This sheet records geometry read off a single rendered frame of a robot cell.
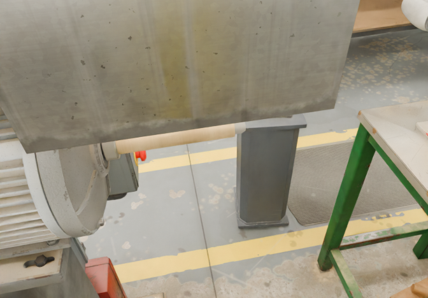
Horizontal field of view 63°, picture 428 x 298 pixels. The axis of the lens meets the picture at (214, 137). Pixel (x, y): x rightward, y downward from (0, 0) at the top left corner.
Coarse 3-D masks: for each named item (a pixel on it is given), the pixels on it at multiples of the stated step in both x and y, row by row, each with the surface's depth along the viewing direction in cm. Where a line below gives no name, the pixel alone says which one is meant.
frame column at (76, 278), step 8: (72, 256) 82; (72, 264) 81; (80, 264) 87; (72, 272) 80; (80, 272) 86; (72, 280) 79; (80, 280) 85; (88, 280) 91; (32, 288) 59; (40, 288) 62; (48, 288) 66; (56, 288) 70; (64, 288) 74; (72, 288) 78; (80, 288) 84; (88, 288) 90; (0, 296) 55; (8, 296) 56; (16, 296) 56; (24, 296) 58; (32, 296) 59; (40, 296) 62; (48, 296) 65; (56, 296) 69; (64, 296) 73; (72, 296) 78; (80, 296) 83; (88, 296) 89; (96, 296) 96
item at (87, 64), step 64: (0, 0) 23; (64, 0) 24; (128, 0) 25; (192, 0) 26; (256, 0) 27; (320, 0) 28; (0, 64) 26; (64, 64) 27; (128, 64) 28; (192, 64) 29; (256, 64) 30; (320, 64) 32; (64, 128) 31; (128, 128) 32; (192, 128) 34
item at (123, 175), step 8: (112, 160) 80; (120, 160) 81; (128, 160) 81; (136, 160) 92; (112, 168) 82; (120, 168) 82; (128, 168) 83; (136, 168) 89; (112, 176) 83; (120, 176) 84; (128, 176) 84; (136, 176) 87; (112, 184) 85; (120, 184) 86; (128, 184) 86; (136, 184) 87; (112, 192) 87; (120, 192) 88
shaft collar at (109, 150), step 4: (104, 144) 51; (108, 144) 51; (112, 144) 51; (104, 148) 51; (108, 148) 51; (112, 148) 51; (116, 148) 51; (104, 152) 51; (108, 152) 51; (112, 152) 51; (116, 152) 51; (104, 156) 51; (108, 156) 51; (112, 156) 51; (116, 156) 52
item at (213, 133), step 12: (180, 132) 53; (192, 132) 53; (204, 132) 53; (216, 132) 53; (228, 132) 54; (120, 144) 51; (132, 144) 52; (144, 144) 52; (156, 144) 52; (168, 144) 53; (180, 144) 53
